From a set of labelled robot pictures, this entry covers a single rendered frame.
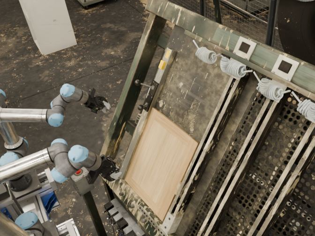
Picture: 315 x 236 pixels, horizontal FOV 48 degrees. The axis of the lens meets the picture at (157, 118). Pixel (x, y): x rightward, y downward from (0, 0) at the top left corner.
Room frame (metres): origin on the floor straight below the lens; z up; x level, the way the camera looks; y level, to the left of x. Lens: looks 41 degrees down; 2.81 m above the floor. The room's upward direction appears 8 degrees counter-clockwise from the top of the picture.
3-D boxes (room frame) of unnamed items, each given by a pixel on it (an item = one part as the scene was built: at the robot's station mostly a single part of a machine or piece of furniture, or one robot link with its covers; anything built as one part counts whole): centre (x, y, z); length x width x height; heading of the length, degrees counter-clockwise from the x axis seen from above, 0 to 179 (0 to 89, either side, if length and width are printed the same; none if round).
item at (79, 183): (1.69, 0.60, 0.84); 0.12 x 0.12 x 0.18; 32
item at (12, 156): (1.58, 0.95, 1.20); 0.13 x 0.12 x 0.14; 177
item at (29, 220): (1.11, 0.75, 1.20); 0.13 x 0.12 x 0.14; 16
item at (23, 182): (1.57, 0.95, 1.09); 0.15 x 0.15 x 0.10
